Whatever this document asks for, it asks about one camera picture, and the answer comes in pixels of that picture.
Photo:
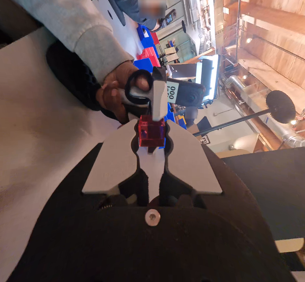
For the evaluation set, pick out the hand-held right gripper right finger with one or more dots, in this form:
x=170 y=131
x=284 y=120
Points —
x=190 y=165

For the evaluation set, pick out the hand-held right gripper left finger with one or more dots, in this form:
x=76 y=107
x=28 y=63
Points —
x=112 y=165

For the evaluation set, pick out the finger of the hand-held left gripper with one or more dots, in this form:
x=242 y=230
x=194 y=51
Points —
x=159 y=100

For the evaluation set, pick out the red translucent cube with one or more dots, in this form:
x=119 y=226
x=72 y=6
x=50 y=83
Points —
x=151 y=134

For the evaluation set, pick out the person's left forearm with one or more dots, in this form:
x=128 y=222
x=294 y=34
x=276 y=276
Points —
x=71 y=24

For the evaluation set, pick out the grey desk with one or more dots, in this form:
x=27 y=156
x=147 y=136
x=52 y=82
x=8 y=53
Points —
x=28 y=119

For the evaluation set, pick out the LED light panel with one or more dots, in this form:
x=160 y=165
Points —
x=214 y=72

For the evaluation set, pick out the red plastic bin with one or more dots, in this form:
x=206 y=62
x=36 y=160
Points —
x=154 y=38
x=150 y=53

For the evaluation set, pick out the blue plastic bin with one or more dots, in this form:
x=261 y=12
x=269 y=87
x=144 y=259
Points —
x=145 y=36

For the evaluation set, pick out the black mesh cushion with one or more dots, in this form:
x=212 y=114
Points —
x=71 y=77

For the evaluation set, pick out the black round-base pole stand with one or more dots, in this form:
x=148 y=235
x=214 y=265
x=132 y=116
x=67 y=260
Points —
x=281 y=106

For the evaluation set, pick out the silver ventilation duct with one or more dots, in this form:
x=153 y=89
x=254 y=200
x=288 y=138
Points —
x=238 y=83

